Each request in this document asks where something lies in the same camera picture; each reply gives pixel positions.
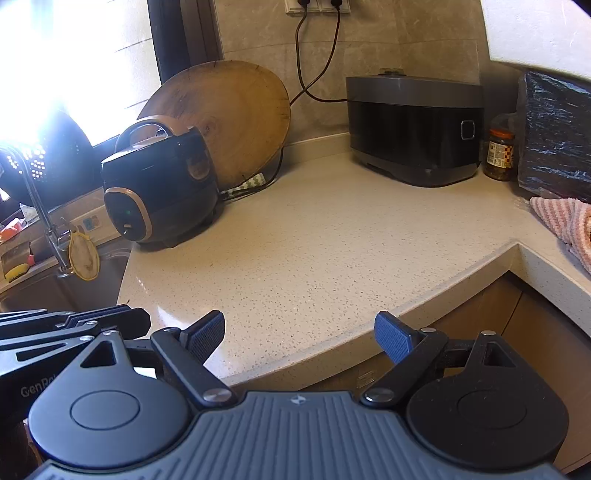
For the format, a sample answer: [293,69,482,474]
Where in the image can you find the metal faucet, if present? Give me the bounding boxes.
[0,147,75,278]

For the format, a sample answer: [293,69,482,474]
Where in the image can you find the hanging yellow-rimmed scrubber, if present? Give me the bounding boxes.
[68,231,100,281]

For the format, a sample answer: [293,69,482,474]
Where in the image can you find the black colander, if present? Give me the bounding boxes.
[9,111,98,197]

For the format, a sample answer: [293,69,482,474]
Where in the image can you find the white range hood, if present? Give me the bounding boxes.
[480,0,591,81]

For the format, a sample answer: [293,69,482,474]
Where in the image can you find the dark blue rice cooker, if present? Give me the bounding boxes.
[100,115,220,248]

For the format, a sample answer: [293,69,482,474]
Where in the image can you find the grey black rice cooker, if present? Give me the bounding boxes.
[345,68,485,188]

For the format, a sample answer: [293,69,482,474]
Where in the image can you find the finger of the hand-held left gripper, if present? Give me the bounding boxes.
[0,307,151,340]
[0,322,100,376]

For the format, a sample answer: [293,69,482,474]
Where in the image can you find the round wooden cutting board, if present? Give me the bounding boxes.
[137,60,291,192]

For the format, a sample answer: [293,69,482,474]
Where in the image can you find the pink striped towel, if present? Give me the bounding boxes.
[529,196,591,273]

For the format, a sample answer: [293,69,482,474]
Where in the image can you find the white wall socket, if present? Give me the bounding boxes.
[285,0,352,16]

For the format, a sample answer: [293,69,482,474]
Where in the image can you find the green white patterned cloth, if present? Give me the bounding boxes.
[221,172,266,200]

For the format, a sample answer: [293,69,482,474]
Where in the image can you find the black plastic bag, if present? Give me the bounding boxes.
[516,71,591,204]

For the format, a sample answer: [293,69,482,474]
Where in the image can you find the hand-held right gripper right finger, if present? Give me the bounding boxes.
[361,311,520,408]

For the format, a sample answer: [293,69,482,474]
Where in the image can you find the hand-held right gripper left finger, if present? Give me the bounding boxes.
[81,311,238,409]

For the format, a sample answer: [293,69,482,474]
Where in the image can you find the black power cables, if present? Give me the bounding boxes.
[221,7,343,200]

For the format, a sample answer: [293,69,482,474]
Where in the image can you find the steel sink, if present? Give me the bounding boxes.
[0,249,132,315]

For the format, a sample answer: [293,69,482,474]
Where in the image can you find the glass sauce jar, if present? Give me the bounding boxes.
[483,127,518,182]

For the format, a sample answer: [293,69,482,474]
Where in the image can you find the dark window frame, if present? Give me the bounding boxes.
[147,0,222,86]

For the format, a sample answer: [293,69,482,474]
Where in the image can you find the grey cooker power cable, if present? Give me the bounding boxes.
[294,4,348,102]

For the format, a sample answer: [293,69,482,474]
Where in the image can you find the white outlet with sticker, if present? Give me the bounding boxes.
[74,203,112,241]

